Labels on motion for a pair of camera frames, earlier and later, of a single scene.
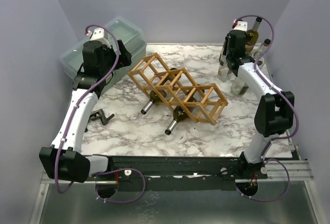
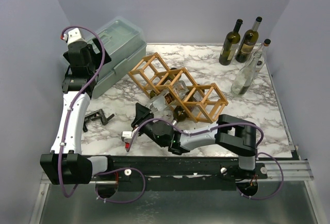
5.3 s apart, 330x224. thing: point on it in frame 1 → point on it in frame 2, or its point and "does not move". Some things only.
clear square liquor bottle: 224,74 → 163,101
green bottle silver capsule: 252,36 does not move
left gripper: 124,59 → 98,56
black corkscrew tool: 99,115 does not move
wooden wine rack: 203,103 does not move
